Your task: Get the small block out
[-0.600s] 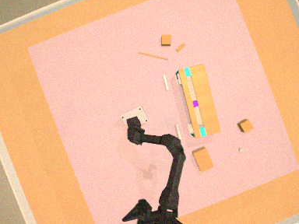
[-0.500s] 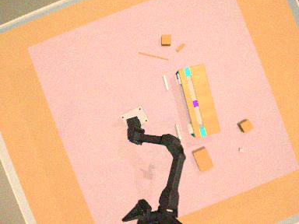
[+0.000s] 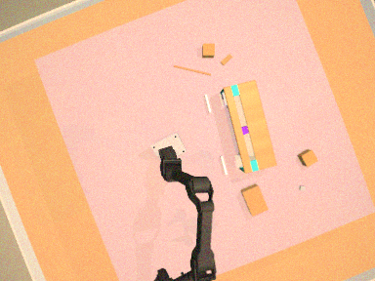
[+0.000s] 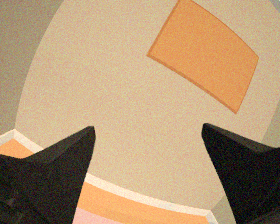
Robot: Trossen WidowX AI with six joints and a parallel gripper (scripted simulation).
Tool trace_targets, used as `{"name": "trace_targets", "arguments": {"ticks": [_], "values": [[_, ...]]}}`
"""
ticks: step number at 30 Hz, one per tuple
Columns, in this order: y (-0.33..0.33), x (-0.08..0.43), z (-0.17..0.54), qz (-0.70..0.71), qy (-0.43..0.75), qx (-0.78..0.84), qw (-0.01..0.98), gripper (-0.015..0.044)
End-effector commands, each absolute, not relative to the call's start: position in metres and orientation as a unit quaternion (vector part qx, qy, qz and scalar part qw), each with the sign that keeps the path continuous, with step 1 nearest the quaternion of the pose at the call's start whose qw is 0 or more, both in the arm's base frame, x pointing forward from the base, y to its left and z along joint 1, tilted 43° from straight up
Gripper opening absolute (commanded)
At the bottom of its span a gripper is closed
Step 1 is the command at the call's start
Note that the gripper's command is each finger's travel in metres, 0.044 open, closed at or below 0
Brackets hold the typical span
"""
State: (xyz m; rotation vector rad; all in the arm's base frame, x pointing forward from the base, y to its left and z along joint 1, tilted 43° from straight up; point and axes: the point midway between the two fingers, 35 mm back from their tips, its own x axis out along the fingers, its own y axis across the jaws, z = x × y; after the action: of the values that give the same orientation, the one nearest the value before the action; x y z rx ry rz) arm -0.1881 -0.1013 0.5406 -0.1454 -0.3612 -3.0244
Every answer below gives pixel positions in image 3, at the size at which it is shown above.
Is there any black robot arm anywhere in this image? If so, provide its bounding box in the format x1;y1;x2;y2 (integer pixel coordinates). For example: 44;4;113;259
158;145;217;281

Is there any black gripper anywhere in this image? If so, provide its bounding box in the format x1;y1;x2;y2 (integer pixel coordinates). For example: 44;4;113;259
154;268;190;281

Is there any purple block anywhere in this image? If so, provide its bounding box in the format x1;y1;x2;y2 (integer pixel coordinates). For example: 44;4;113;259
241;126;249;135

